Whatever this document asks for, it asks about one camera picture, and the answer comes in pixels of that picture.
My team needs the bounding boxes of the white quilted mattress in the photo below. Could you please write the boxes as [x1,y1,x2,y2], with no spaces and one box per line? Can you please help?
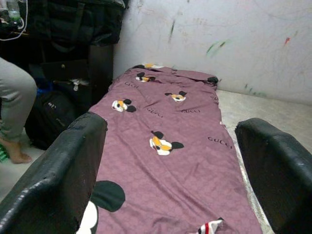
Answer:
[215,89,312,234]

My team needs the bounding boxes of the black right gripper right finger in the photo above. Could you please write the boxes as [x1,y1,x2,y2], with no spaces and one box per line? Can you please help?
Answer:
[234,117,312,234]

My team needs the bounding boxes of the person leg grey trousers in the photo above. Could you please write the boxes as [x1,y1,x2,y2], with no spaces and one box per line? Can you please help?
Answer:
[0,57,38,165]

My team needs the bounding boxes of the green floor mat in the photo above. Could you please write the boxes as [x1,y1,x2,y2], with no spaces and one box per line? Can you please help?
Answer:
[0,143,10,163]

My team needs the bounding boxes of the white cable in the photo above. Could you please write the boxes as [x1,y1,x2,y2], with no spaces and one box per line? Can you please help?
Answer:
[0,0,29,41]

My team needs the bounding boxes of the black duffel bag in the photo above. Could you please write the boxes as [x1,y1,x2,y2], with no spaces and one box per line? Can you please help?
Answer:
[18,0,127,47]

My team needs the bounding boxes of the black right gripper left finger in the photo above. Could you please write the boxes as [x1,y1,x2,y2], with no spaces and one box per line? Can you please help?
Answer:
[0,112,108,234]

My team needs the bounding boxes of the black backpack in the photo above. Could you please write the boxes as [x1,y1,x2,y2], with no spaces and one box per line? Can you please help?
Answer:
[24,89,77,151]

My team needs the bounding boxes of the dark wooden nightstand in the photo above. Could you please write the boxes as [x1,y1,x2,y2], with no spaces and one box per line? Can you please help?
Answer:
[28,43,115,115]

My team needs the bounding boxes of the white crumpled cloth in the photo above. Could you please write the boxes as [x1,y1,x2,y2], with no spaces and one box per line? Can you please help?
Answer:
[70,78,90,92]

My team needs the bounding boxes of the mauve cartoon print blanket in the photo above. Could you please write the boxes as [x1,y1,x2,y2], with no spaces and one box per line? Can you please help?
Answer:
[77,63,263,234]

